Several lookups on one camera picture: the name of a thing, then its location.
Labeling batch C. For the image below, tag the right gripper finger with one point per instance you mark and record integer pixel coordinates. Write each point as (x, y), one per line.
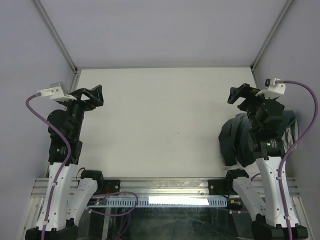
(234, 94)
(245, 90)

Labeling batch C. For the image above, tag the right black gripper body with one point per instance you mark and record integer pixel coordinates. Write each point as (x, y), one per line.
(250, 105)

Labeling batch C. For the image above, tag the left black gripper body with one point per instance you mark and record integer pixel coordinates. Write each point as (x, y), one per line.
(77, 109)

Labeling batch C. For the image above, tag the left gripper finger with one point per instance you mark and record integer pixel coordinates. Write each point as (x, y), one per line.
(82, 94)
(95, 96)

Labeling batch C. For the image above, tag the dark grey zip jacket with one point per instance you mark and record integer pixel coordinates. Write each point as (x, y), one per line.
(233, 138)

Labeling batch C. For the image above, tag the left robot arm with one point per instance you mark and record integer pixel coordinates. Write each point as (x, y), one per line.
(60, 214)

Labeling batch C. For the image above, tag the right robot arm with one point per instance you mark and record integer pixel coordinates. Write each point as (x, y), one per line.
(273, 217)

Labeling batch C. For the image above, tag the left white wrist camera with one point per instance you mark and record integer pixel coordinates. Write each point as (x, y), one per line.
(57, 92)

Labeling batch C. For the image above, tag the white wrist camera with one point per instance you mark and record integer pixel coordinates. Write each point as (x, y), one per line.
(275, 88)
(57, 92)

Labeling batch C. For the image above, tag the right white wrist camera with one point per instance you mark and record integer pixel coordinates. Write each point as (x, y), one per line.
(275, 88)

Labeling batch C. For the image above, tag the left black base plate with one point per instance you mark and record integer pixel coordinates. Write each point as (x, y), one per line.
(111, 186)

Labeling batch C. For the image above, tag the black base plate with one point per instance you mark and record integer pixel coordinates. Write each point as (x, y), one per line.
(111, 186)
(217, 187)

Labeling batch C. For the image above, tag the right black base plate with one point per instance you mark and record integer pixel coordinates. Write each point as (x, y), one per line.
(217, 187)

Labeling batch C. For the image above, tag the aluminium mounting rail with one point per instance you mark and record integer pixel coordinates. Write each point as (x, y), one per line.
(145, 187)

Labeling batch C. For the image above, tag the slotted grey cable duct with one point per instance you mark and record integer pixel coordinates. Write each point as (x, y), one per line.
(160, 202)

